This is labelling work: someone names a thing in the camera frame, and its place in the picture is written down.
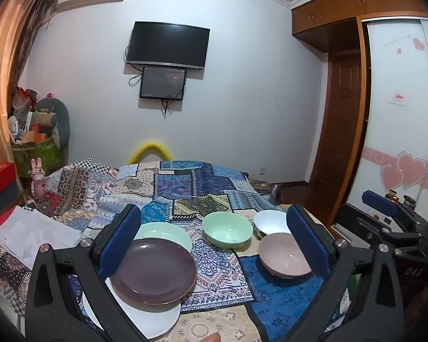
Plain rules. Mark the orange curtain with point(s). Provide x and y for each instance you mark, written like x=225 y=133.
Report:
x=7 y=60

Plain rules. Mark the green storage bag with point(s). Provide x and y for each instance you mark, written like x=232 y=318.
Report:
x=39 y=158

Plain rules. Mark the patchwork blanket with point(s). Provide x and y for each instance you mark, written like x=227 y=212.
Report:
x=185 y=188

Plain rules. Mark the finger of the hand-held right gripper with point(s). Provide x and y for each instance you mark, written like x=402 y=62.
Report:
x=388 y=240
x=380 y=202

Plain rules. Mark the small black monitor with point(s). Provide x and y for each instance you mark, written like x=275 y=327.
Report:
x=163 y=82

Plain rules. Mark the white heart-print sliding door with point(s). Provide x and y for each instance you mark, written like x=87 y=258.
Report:
x=396 y=96

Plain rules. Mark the yellow foam tube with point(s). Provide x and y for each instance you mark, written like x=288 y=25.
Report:
x=150 y=146

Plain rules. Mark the black wall television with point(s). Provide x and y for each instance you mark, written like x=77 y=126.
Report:
x=167 y=44

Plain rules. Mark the wooden overhead cabinet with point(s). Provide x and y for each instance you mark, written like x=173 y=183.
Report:
x=342 y=7

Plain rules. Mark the patterned floor mat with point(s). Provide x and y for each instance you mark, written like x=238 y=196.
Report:
x=265 y=188

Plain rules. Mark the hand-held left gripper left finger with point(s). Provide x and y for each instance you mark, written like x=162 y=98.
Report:
x=118 y=242

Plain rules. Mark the pink rabbit toy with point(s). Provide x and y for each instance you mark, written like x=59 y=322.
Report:
x=37 y=181

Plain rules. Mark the white papers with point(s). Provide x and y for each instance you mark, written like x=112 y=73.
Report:
x=32 y=235

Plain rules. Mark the pale green plate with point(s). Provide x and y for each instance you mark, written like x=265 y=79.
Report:
x=164 y=232

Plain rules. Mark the red box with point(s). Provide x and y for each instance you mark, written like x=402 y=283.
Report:
x=0 y=176

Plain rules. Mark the red plastic bag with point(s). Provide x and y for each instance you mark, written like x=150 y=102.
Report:
x=23 y=99

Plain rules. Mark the pale green bowl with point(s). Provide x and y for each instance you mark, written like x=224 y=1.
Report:
x=226 y=231

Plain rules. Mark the pink bowl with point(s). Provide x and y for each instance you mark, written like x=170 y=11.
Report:
x=281 y=254

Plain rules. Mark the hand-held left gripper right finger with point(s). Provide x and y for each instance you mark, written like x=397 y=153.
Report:
x=306 y=242

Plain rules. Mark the purple plate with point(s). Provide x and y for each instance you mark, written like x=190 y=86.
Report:
x=153 y=270

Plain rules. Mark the brown wooden door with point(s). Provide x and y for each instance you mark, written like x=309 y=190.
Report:
x=339 y=131

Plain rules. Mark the white plate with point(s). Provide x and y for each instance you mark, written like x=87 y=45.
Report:
x=157 y=319

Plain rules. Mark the grey plush toy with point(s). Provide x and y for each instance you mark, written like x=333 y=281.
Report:
x=59 y=117

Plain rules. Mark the white bowl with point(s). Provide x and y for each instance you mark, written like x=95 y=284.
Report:
x=271 y=222

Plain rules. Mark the dark box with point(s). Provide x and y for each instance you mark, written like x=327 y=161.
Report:
x=3 y=199

